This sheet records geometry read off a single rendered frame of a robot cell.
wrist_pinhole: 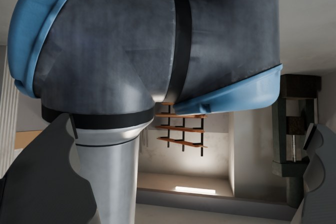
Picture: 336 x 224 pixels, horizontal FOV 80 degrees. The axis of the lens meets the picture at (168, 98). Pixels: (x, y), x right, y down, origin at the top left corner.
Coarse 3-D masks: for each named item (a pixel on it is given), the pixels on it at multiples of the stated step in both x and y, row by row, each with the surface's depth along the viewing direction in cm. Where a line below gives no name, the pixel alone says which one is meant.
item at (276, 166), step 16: (288, 80) 449; (304, 80) 454; (288, 96) 446; (304, 96) 450; (272, 112) 478; (304, 112) 472; (272, 128) 477; (288, 128) 462; (304, 128) 471; (272, 160) 475; (288, 160) 476; (304, 160) 470; (288, 176) 442; (288, 192) 455
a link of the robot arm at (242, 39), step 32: (192, 0) 19; (224, 0) 19; (256, 0) 19; (192, 32) 17; (224, 32) 18; (256, 32) 19; (192, 64) 18; (224, 64) 18; (256, 64) 18; (192, 96) 20; (224, 96) 18; (256, 96) 18
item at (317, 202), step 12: (312, 132) 10; (324, 132) 10; (312, 144) 10; (324, 144) 9; (312, 156) 9; (324, 156) 8; (312, 168) 9; (324, 168) 8; (312, 180) 8; (324, 180) 7; (312, 192) 7; (324, 192) 7; (300, 204) 7; (312, 204) 6; (324, 204) 6; (300, 216) 6; (312, 216) 6; (324, 216) 6
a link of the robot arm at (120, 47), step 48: (48, 0) 15; (96, 0) 16; (144, 0) 17; (48, 48) 15; (96, 48) 16; (144, 48) 17; (48, 96) 17; (96, 96) 17; (144, 96) 19; (96, 144) 19; (96, 192) 20
